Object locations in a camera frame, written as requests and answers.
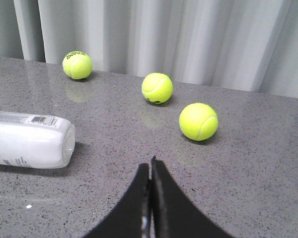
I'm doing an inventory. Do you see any yellow tennis ball far right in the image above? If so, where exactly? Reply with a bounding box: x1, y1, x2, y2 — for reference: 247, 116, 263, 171
179, 103, 218, 141

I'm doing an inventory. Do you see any white Wilson tennis ball can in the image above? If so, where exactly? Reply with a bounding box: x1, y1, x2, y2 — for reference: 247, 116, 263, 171
0, 111, 75, 169

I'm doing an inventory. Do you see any grey pleated curtain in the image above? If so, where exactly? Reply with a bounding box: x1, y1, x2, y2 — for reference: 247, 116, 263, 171
0, 0, 298, 98

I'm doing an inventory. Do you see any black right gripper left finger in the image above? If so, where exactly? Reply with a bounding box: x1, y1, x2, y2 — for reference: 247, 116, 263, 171
85, 163, 149, 238

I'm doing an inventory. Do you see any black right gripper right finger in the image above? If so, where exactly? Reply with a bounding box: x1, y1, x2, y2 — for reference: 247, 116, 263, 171
151, 157, 232, 238

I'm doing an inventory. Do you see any yellow Wilson tennis ball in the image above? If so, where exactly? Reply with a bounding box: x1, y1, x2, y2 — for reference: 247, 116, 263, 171
142, 72, 173, 104

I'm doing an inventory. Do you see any yellow tennis ball centre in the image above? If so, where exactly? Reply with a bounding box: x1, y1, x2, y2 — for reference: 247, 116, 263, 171
62, 51, 93, 80

